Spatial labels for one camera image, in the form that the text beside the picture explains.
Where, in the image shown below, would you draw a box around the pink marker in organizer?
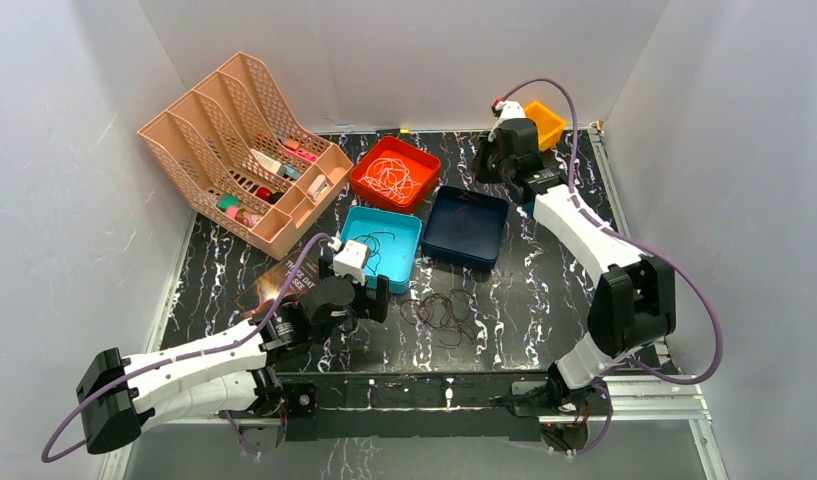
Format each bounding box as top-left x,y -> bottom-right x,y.
279,137 -> 317,163

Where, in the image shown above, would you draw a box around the yellow plastic bin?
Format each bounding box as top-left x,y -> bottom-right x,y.
524,101 -> 568,152

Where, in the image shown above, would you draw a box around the white thin cable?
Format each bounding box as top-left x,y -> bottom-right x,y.
360,155 -> 424,205

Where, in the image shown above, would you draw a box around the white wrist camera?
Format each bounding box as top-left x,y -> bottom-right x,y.
332,240 -> 371,286
488,98 -> 526,142

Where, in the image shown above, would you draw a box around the green pink tape rolls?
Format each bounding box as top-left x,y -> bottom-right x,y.
216,194 -> 263,228

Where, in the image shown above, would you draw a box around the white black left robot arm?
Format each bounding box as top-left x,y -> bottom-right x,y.
76,262 -> 391,454

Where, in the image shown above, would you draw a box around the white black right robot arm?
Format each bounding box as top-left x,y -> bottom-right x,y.
472,118 -> 676,414

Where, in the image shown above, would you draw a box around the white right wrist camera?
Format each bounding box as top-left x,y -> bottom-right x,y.
488,98 -> 526,142

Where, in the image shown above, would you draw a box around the red square tray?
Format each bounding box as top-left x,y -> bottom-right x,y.
350,136 -> 442,214

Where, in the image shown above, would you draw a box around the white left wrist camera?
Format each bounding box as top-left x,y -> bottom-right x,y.
332,240 -> 371,286

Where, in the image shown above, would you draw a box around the white box in organizer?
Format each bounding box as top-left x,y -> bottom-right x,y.
250,148 -> 286,176

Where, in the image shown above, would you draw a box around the aluminium frame rail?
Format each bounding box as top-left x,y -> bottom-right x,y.
137,373 -> 708,430

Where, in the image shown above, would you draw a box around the brown thin cable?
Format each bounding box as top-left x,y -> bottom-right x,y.
401,288 -> 482,350
447,192 -> 482,233

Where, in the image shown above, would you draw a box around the navy blue square tray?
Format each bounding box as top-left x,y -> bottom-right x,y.
420,186 -> 509,271

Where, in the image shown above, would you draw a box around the cyan square tray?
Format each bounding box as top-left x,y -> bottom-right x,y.
341,206 -> 423,295

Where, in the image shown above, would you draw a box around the peach plastic file organizer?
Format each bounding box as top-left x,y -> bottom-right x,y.
138,52 -> 354,259

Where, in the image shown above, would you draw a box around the three days to see book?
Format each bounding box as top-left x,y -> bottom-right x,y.
235,255 -> 319,320

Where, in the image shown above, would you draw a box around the red ball in organizer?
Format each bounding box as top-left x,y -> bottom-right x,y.
255,187 -> 273,203

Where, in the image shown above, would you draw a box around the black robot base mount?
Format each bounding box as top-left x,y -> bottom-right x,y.
219,370 -> 615,458

